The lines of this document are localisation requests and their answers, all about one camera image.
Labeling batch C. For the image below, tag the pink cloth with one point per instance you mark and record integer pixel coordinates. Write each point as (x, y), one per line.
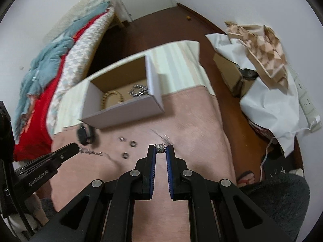
(196, 131)

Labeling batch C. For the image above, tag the teal blanket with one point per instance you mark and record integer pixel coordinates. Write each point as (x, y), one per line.
(50, 58)

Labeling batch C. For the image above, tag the white mattress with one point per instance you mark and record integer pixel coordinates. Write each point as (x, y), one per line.
(73, 12)

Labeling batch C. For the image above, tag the red patterned bag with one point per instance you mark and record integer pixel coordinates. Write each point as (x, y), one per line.
(262, 131)

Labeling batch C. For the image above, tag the person's grey fleece leg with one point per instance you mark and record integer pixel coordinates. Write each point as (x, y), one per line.
(277, 201)

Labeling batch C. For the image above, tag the white power strip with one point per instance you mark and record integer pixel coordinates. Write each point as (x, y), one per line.
(305, 100)

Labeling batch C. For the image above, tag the foot in sandal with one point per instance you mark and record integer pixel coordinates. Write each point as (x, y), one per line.
(248, 177)

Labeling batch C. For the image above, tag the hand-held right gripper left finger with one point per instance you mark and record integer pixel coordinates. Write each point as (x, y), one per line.
(152, 171)

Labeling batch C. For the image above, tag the brown cardboard box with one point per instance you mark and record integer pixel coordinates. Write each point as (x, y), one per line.
(227, 70)

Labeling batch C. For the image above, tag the white cardboard box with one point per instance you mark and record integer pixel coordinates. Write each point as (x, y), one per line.
(126, 116)

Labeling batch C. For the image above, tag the patterned quilt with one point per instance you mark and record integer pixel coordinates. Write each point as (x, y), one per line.
(83, 50)

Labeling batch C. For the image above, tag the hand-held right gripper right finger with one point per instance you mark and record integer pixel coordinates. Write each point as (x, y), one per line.
(169, 171)

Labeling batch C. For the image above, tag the geometric patterned paper bag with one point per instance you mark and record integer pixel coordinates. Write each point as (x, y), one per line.
(262, 48)

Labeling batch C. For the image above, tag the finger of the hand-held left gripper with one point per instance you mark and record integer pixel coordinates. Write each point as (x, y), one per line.
(65, 151)

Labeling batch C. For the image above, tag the person's left forearm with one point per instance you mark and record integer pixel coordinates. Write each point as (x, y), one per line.
(46, 206)

